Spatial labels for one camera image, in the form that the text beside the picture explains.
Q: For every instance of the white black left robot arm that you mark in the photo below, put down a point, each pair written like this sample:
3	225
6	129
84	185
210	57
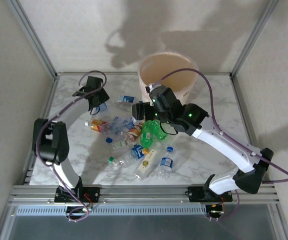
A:
51	142

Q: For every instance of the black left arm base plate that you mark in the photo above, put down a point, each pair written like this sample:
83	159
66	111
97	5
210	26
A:
93	193

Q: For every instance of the aluminium lower frame post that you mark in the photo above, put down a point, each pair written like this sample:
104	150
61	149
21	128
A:
280	222
4	222

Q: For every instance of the clear bottle green cap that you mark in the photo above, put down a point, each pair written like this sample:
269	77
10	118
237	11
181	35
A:
111	160

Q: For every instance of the perforated metal strip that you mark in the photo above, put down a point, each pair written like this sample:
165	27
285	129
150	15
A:
133	210

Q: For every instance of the bottle orange red label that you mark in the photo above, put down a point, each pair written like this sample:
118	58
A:
97	125

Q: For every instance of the cream ribbed plastic bin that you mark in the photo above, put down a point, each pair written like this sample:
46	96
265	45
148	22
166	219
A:
173	65

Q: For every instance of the clear bottle cream label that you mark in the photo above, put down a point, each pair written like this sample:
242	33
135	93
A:
146	162

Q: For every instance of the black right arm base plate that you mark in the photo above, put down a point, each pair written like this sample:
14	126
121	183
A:
195	193

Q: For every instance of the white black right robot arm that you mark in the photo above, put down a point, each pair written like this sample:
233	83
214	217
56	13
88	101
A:
224	145

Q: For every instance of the green bottle yellow cap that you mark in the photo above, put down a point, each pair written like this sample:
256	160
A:
146	141

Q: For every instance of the crushed green plastic bottle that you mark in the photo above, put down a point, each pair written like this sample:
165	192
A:
156	128

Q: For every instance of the clear bottle blue cap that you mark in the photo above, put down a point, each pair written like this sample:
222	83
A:
165	162

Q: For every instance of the aluminium frame post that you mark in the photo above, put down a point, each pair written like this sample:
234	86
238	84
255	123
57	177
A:
253	37
4	222
34	37
280	222

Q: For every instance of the aluminium front rail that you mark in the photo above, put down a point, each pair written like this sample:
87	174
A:
143	193

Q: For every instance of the crushed clear bottle blue label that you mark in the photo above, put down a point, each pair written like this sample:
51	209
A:
120	123

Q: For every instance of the bottle brown label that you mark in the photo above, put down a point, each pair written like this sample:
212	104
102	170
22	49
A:
133	132

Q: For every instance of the clear bottle large blue label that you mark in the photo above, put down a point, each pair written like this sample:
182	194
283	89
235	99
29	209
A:
136	152

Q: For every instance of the small lit circuit board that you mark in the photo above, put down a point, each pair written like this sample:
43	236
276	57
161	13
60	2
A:
83	210
215	212

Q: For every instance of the aluminium side rail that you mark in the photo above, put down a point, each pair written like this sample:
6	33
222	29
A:
47	107
242	100

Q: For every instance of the small bottle green white label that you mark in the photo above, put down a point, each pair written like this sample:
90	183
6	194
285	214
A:
120	144

